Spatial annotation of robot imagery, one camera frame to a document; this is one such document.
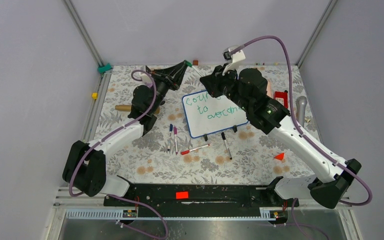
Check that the purple whiteboard marker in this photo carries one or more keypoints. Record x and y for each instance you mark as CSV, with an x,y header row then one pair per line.
x,y
175,140

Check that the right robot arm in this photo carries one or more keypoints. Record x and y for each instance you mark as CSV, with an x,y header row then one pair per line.
x,y
332,174

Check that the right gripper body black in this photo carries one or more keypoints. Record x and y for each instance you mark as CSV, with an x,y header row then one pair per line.
x,y
227,85

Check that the tan toy microphone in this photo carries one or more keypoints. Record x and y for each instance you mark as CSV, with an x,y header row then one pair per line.
x,y
129,108

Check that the black whiteboard marker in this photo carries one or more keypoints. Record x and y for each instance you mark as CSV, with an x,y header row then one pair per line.
x,y
226,145

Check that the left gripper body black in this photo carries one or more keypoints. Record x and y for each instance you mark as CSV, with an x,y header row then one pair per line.
x,y
162,83

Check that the pink toy microphone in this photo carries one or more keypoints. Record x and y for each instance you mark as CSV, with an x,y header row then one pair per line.
x,y
269,90

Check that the yellow cube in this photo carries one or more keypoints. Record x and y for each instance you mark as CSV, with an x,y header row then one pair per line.
x,y
94,95

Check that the red triangular block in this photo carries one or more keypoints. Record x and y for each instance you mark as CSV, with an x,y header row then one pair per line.
x,y
280,156

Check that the red box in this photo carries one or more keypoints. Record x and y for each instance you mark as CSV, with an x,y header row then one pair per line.
x,y
282,97

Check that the silver toy microphone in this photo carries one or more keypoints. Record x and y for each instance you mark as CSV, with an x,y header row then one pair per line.
x,y
301,104

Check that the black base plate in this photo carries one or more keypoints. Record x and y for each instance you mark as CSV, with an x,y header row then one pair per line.
x,y
204,200

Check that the teal corner block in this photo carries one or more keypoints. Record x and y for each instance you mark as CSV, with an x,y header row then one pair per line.
x,y
104,68

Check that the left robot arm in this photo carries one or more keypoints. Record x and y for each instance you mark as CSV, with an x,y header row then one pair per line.
x,y
85,170

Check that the red tape label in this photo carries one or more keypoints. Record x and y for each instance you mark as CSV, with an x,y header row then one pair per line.
x,y
180,195

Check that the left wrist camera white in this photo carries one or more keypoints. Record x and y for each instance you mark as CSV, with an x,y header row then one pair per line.
x,y
144,77

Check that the floral table mat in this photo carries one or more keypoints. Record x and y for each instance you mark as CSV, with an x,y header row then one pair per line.
x,y
146,160

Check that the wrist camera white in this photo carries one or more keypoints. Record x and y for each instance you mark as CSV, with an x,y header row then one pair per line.
x,y
144,77
233,55

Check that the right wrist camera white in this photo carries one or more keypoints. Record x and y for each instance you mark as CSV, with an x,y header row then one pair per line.
x,y
233,55

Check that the red whiteboard marker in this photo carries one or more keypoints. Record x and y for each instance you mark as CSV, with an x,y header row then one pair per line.
x,y
194,149

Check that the green marker cap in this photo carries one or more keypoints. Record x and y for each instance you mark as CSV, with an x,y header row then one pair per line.
x,y
189,64

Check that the blue whiteboard marker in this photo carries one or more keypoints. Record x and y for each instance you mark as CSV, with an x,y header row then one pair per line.
x,y
169,137

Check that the blue framed whiteboard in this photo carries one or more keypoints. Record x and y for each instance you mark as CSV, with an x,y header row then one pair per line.
x,y
207,115

